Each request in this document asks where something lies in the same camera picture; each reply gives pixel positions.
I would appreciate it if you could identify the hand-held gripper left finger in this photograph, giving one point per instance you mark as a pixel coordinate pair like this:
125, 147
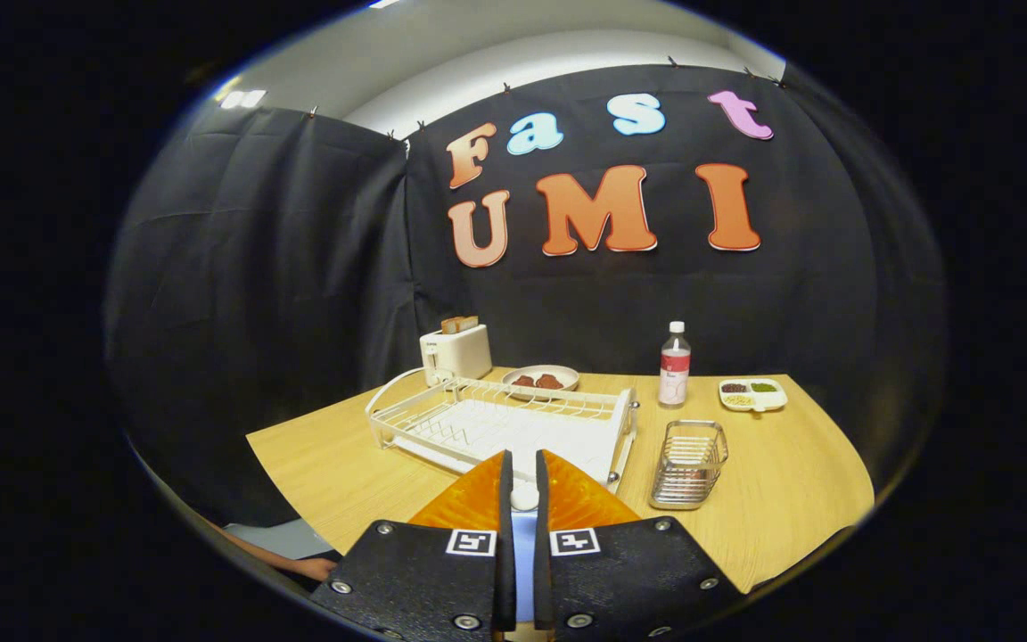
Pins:
506, 553

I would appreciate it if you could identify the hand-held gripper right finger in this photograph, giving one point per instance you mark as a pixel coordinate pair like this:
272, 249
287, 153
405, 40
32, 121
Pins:
542, 553

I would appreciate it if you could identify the blue plate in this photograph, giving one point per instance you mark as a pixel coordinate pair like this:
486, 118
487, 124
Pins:
524, 562

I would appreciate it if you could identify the beige oval plate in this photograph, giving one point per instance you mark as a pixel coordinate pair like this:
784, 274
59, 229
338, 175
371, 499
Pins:
567, 374

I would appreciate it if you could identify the white divided dish with beans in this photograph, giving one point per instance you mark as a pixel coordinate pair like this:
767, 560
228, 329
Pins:
752, 397

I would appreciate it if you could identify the cream toaster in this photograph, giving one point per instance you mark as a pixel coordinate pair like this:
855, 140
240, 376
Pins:
458, 355

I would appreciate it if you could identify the clear bottle with red label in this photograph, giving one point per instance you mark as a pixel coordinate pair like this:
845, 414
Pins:
675, 370

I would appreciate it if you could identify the person's light clothing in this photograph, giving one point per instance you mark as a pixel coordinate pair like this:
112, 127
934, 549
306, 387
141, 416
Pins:
277, 538

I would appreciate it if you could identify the toast slice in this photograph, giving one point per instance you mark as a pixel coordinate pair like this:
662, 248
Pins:
450, 326
469, 323

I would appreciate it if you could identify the black backdrop cloth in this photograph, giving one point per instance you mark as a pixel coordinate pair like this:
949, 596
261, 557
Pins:
282, 294

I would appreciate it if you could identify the ceiling light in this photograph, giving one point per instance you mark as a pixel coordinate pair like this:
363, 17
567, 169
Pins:
242, 99

